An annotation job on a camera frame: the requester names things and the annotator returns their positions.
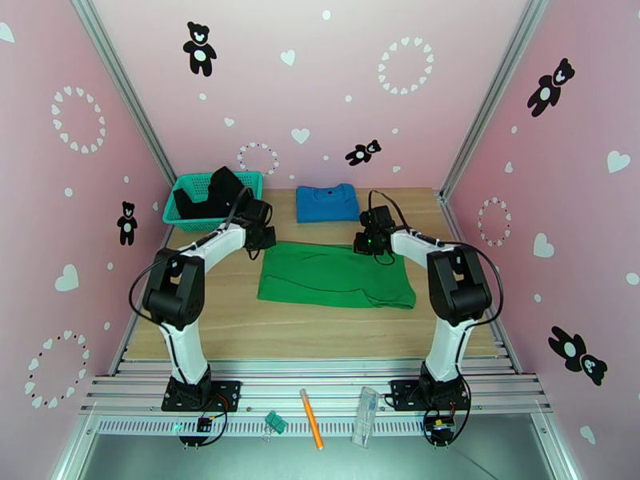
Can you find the green ribbed shirt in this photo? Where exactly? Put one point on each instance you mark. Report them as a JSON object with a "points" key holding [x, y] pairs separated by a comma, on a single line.
{"points": [[325, 278]]}

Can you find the blue t-shirt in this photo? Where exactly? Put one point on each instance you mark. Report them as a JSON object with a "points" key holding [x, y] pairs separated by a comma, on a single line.
{"points": [[325, 206]]}

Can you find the black garment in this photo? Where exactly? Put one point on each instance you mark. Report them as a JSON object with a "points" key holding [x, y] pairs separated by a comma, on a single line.
{"points": [[220, 193]]}

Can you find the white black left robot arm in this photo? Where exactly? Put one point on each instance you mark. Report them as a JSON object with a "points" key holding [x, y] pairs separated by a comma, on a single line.
{"points": [[220, 243]]}

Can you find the teal plastic laundry basket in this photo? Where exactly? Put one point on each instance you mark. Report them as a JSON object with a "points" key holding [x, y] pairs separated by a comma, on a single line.
{"points": [[195, 224]]}

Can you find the clear plastic case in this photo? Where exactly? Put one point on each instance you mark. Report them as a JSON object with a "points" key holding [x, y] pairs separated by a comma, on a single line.
{"points": [[365, 416]]}

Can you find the green binder clip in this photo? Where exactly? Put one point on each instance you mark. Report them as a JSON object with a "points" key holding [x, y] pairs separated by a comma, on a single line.
{"points": [[275, 422]]}

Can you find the orange pen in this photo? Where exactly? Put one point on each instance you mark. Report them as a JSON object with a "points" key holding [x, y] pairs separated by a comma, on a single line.
{"points": [[311, 418]]}

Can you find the small black circuit board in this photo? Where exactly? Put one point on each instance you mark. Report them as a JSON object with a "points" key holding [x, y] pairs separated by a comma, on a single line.
{"points": [[204, 424]]}

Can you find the yellow black power connector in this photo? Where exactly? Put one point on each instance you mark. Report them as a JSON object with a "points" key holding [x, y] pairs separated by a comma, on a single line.
{"points": [[440, 428]]}

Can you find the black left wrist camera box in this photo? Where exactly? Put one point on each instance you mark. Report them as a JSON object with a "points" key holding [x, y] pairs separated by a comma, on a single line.
{"points": [[257, 212]]}

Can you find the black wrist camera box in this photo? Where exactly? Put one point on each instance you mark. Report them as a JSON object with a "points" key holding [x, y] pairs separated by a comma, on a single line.
{"points": [[378, 217], [257, 212]]}

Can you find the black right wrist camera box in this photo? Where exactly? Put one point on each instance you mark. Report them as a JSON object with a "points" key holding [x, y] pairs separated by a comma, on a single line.
{"points": [[378, 217]]}

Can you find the aluminium rail base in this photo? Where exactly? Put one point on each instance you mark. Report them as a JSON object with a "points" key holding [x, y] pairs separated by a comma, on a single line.
{"points": [[310, 378]]}

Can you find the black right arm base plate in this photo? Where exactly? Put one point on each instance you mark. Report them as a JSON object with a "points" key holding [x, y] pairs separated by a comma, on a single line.
{"points": [[400, 393]]}

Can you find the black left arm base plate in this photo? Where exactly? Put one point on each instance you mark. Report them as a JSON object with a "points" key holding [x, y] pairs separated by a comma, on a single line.
{"points": [[227, 391]]}

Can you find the aluminium frame post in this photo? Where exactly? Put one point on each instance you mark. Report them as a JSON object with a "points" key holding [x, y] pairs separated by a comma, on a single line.
{"points": [[127, 93], [492, 93]]}

